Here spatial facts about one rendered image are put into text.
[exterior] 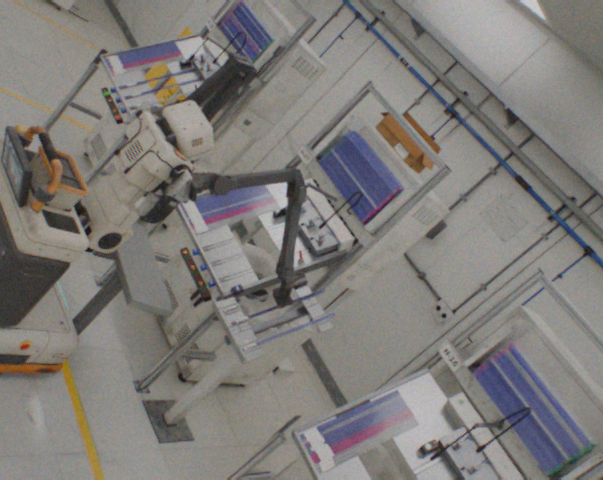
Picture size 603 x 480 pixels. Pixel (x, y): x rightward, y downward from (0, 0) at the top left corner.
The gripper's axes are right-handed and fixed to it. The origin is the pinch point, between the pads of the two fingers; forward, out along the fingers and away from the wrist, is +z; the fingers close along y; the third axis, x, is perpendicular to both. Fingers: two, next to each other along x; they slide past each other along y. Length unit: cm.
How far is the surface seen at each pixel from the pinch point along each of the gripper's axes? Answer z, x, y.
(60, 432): 29, 107, -8
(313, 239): 0.1, -36.1, 30.1
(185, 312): 68, 23, 48
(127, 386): 61, 69, 14
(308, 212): 1, -43, 48
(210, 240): 13, 11, 56
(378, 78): 60, -212, 199
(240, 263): 10.3, 2.8, 35.2
